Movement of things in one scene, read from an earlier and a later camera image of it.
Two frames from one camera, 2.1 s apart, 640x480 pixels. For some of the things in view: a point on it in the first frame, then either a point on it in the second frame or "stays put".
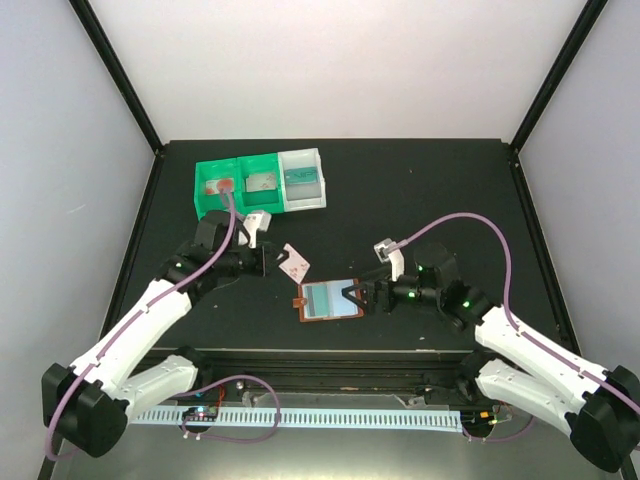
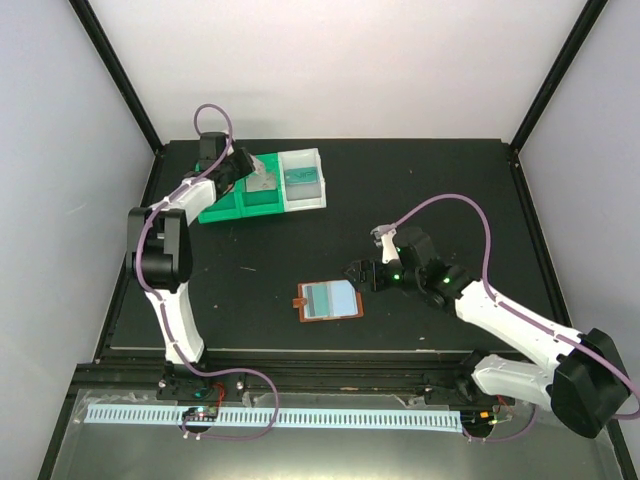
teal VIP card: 301,175 stays put
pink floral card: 261,182 stays put
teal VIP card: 317,301 stays put
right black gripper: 372,295 -> 377,283
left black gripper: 264,266 -> 248,165
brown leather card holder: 325,300 stays put
